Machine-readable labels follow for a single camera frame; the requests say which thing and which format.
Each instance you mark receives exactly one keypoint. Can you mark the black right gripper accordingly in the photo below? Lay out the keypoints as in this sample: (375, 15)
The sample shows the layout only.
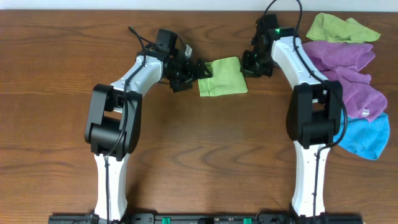
(253, 64)

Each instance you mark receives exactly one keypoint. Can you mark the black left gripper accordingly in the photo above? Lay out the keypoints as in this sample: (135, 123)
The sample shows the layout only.
(193, 72)

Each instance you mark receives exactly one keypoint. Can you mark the light green microfiber cloth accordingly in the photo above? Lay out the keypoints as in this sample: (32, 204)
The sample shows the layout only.
(227, 78)

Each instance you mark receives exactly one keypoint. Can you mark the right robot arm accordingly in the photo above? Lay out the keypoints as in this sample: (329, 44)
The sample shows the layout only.
(313, 117)

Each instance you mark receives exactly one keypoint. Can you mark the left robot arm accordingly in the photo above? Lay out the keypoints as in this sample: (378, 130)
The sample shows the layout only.
(114, 121)

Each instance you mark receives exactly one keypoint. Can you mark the olive green cloth at back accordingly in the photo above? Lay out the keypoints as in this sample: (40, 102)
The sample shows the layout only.
(332, 29)

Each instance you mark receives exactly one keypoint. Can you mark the purple microfiber cloth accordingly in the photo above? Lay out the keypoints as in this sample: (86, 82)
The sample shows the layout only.
(343, 62)

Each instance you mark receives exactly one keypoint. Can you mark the blue microfiber cloth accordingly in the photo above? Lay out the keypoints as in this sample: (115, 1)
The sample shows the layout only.
(366, 139)

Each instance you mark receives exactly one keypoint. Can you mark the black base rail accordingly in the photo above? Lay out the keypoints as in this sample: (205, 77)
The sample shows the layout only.
(262, 218)

